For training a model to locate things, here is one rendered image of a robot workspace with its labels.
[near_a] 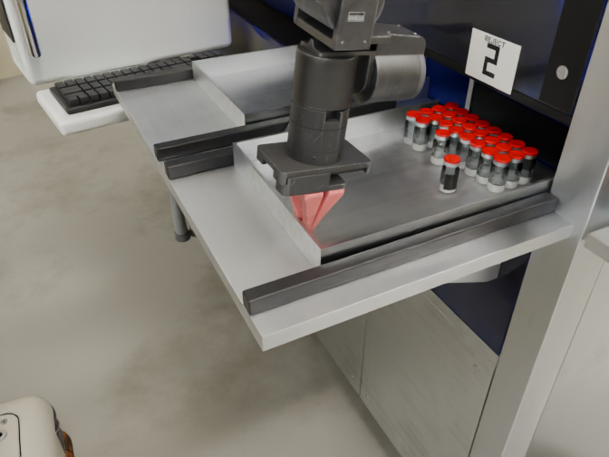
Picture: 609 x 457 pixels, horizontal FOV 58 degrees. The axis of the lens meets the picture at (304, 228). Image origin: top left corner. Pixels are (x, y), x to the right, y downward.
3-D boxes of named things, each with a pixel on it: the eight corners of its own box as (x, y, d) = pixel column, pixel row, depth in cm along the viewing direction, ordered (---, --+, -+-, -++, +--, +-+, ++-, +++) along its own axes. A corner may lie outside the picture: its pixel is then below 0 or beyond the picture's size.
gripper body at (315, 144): (370, 178, 57) (383, 109, 53) (280, 190, 53) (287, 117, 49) (339, 150, 62) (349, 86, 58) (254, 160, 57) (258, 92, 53)
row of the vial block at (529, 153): (448, 129, 86) (452, 101, 83) (534, 183, 72) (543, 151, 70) (436, 131, 85) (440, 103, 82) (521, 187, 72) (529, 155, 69)
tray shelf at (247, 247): (339, 55, 120) (339, 45, 119) (614, 220, 69) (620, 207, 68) (113, 93, 103) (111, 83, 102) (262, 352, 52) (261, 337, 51)
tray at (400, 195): (434, 120, 89) (437, 99, 87) (559, 199, 70) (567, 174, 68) (234, 165, 77) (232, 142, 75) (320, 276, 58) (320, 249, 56)
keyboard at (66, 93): (218, 57, 136) (217, 47, 134) (246, 73, 126) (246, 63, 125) (50, 92, 117) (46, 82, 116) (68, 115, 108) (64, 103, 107)
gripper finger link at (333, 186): (336, 247, 60) (350, 170, 55) (276, 259, 57) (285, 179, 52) (308, 216, 65) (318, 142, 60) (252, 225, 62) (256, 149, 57)
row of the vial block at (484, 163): (424, 134, 84) (428, 106, 81) (507, 190, 71) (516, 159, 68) (412, 137, 83) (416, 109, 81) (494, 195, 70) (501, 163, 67)
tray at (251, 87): (351, 53, 115) (352, 35, 113) (427, 96, 97) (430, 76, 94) (193, 79, 103) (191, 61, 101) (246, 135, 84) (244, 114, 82)
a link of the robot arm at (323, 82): (286, 30, 51) (315, 48, 47) (351, 29, 54) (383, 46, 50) (280, 102, 55) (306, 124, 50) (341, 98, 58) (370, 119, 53)
